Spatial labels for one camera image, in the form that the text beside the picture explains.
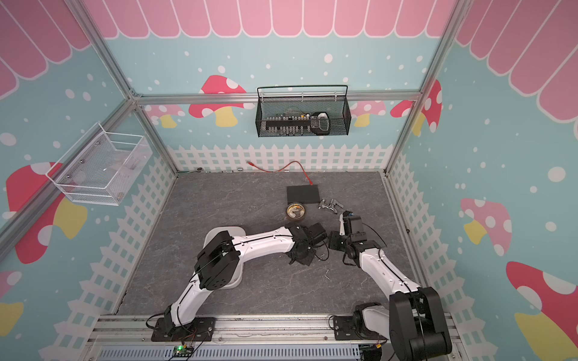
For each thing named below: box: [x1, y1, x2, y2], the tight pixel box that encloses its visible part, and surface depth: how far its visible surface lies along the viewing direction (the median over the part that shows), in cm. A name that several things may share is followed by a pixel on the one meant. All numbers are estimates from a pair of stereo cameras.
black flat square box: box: [286, 184, 320, 205], surface depth 114 cm
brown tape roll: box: [285, 202, 306, 221], surface depth 105 cm
